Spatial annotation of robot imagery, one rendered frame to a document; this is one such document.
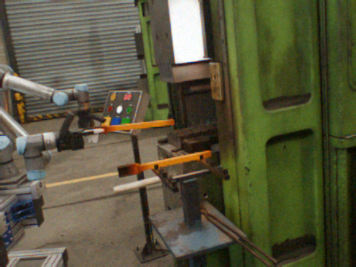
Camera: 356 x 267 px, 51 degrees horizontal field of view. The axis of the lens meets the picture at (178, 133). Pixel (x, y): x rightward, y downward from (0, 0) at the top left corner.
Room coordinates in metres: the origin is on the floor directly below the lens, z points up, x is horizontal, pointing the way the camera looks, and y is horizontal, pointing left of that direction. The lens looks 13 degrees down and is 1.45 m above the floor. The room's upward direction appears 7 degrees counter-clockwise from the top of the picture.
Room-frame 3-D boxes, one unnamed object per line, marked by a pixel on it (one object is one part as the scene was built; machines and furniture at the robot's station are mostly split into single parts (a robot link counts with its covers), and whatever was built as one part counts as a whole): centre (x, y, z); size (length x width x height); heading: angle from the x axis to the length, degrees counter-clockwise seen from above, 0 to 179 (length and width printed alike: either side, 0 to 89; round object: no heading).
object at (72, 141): (1.59, 0.47, 1.10); 0.12 x 0.08 x 0.09; 111
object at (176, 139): (2.05, -0.17, 0.96); 0.42 x 0.20 x 0.09; 111
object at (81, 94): (2.28, 0.55, 1.23); 0.09 x 0.08 x 0.11; 94
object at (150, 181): (2.27, 0.24, 0.62); 0.44 x 0.05 x 0.05; 111
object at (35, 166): (1.55, 0.63, 1.02); 0.11 x 0.08 x 0.11; 7
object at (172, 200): (2.00, -0.20, 0.69); 0.56 x 0.38 x 0.45; 111
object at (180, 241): (1.47, -0.02, 0.69); 0.40 x 0.30 x 0.02; 18
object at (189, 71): (2.05, -0.17, 1.32); 0.42 x 0.20 x 0.10; 111
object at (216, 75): (1.73, -0.21, 1.27); 0.09 x 0.02 x 0.17; 21
